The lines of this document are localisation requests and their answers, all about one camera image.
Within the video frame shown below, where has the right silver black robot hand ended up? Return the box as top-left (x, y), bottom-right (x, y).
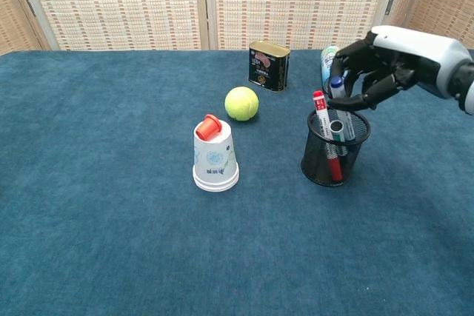
top-left (327, 25), bottom-right (474, 112)

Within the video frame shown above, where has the blue capped white marker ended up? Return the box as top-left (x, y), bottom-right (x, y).
top-left (328, 75), bottom-right (359, 154)

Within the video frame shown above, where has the red capped white marker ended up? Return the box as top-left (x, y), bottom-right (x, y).
top-left (313, 90), bottom-right (344, 182)

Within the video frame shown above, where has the black mesh pen holder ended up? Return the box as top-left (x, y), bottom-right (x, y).
top-left (300, 108), bottom-right (372, 187)

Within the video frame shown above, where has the light blue drink can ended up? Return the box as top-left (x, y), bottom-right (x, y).
top-left (320, 45), bottom-right (349, 95)

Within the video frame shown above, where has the black gold rectangular tin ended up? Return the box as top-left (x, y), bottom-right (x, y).
top-left (247, 40), bottom-right (292, 93)

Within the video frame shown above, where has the yellow-green tennis ball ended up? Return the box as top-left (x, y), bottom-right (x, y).
top-left (224, 86), bottom-right (259, 122)

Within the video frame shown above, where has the small red plastic cup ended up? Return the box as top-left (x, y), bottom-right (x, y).
top-left (196, 113), bottom-right (222, 141)

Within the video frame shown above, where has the upturned white paper cup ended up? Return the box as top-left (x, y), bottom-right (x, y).
top-left (192, 120), bottom-right (240, 193)

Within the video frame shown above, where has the blue table mat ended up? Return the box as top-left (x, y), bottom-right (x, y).
top-left (0, 48), bottom-right (474, 316)

